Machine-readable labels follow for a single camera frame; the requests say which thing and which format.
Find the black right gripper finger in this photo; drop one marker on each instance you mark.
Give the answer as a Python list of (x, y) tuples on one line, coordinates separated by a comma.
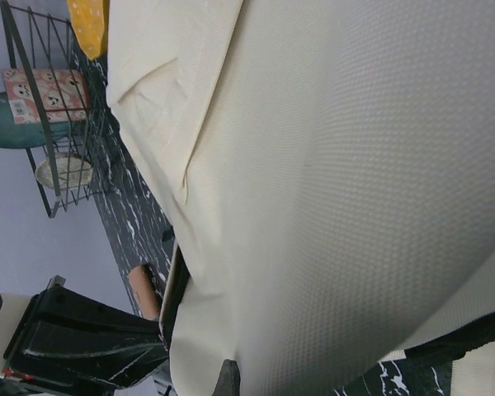
[(228, 382)]

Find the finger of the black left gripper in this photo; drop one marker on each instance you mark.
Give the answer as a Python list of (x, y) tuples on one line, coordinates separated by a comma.
[(62, 315), (64, 353)]

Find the salmon leather wallet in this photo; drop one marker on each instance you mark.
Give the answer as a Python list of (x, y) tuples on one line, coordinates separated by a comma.
[(144, 294)]

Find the cream canvas backpack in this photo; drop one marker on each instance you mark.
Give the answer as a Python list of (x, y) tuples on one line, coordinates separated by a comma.
[(328, 168)]

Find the speckled beige plate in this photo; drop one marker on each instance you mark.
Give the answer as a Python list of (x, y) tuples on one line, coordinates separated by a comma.
[(72, 171)]

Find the dark teal plate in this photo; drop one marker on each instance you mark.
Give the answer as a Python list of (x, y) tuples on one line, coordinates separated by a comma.
[(17, 136)]

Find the pink ghost pattern mug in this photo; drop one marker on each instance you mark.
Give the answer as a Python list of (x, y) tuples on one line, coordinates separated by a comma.
[(63, 94)]

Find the yellow polka dot plate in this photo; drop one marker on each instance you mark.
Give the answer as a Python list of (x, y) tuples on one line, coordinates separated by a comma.
[(89, 20)]

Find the grey wire dish rack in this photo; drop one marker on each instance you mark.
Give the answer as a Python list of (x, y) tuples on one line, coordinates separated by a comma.
[(37, 40)]

